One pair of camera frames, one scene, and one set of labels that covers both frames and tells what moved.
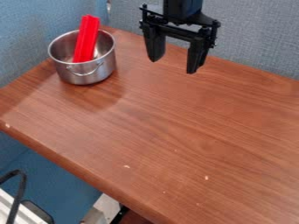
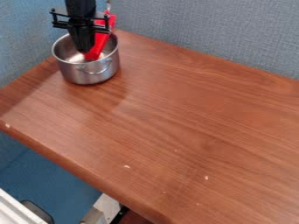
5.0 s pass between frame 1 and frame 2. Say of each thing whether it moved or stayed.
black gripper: moved
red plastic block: moved
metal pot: stayed
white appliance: stayed
